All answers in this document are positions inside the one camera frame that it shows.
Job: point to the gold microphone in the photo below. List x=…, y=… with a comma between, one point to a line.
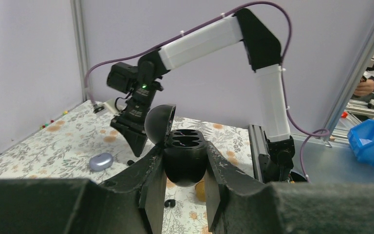
x=200, y=191

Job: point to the coloured beads at wall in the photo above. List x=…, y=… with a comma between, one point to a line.
x=53, y=119

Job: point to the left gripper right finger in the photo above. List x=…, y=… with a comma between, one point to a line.
x=237, y=203

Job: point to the floral table mat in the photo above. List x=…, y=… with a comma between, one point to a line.
x=64, y=151

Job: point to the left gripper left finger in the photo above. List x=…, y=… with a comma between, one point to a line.
x=131, y=202

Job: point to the lavender earbud charging case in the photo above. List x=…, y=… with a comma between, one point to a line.
x=101, y=162

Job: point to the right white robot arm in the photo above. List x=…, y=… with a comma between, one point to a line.
x=234, y=51

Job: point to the black oval earbud case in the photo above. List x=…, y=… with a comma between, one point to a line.
x=184, y=150

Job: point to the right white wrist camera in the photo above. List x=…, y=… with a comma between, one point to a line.
x=108, y=106

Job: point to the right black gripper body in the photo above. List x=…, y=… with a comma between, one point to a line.
x=133, y=116

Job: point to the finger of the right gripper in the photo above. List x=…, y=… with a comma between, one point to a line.
x=134, y=134

